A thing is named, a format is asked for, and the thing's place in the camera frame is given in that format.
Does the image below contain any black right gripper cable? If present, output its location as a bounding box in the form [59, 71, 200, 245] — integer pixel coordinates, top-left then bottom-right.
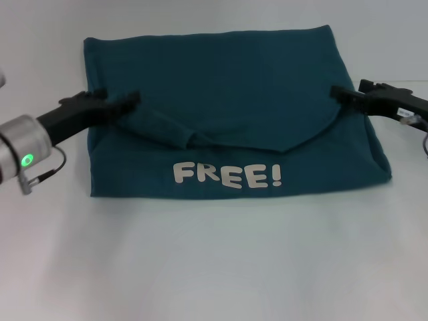
[399, 113, 428, 158]

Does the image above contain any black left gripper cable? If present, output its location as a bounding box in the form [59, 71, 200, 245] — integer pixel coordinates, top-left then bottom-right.
[17, 146, 68, 197]

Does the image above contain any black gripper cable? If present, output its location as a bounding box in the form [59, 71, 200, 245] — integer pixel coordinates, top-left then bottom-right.
[399, 113, 428, 158]
[17, 146, 68, 197]

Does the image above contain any dark teal shirt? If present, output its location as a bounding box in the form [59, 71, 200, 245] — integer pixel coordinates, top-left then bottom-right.
[82, 25, 393, 199]

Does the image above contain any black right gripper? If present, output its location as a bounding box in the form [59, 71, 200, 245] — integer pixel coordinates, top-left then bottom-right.
[329, 79, 428, 124]

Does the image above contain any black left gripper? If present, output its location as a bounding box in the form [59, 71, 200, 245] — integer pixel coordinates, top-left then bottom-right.
[35, 88, 142, 148]

